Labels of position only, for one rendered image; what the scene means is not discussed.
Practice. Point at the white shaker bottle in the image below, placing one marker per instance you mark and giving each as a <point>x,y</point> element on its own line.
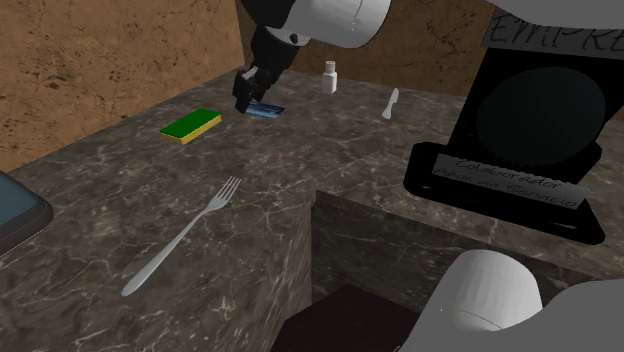
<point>329,80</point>

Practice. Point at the blue card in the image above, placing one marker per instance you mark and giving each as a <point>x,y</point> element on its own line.
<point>267,111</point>

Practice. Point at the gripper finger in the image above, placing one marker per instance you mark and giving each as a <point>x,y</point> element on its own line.
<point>242,95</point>
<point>263,85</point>

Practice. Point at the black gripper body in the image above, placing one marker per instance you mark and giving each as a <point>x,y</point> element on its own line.
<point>274,56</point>

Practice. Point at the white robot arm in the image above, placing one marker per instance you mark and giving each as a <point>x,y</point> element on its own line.
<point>336,19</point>

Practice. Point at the black trophy plaque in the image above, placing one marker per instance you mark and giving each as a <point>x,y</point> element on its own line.
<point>536,117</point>

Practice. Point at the silver fork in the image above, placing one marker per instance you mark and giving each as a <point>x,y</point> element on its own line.
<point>180,239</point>

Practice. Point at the white plastic knife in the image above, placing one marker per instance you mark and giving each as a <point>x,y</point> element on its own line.
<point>391,103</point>

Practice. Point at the dark tablet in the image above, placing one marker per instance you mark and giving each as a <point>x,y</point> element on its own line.
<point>17,212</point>

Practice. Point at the green and yellow sponge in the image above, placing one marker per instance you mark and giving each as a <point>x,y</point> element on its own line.
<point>190,126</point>

